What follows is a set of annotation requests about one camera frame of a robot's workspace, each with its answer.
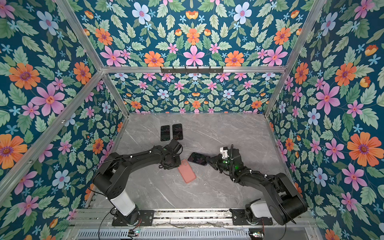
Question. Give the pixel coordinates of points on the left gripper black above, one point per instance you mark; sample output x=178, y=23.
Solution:
x=179, y=163

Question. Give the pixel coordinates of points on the purple edged smartphone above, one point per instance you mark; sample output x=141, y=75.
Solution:
x=165, y=133

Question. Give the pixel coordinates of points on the black smartphone face up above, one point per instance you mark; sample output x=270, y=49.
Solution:
x=177, y=130

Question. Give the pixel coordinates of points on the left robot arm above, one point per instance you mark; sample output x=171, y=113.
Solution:
x=113, y=175

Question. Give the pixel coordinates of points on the aluminium frame post right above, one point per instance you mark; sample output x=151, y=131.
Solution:
x=312, y=17

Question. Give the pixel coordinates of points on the aluminium frame post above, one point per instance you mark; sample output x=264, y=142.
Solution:
x=312, y=17
x=21, y=168

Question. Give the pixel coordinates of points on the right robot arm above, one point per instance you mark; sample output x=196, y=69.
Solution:
x=281, y=200

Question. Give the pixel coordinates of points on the pink phone case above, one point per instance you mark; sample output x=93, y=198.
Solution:
x=186, y=172

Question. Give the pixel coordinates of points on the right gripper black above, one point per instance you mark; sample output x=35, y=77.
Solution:
x=217, y=160

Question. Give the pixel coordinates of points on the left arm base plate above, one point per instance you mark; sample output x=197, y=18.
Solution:
x=137, y=217

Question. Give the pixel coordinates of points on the aluminium front rail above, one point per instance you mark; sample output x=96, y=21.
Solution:
x=181, y=219

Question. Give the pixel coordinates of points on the white vented cable duct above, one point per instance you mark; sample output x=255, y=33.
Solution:
x=164, y=234

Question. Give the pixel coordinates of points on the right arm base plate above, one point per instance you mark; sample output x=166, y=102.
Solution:
x=242, y=217

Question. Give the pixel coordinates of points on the blue edged smartphone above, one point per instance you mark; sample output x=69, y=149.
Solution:
x=199, y=159

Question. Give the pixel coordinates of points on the metal hook rail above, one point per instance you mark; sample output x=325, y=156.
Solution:
x=191, y=70

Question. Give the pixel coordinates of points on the aluminium frame post left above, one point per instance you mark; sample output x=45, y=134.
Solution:
x=21, y=168

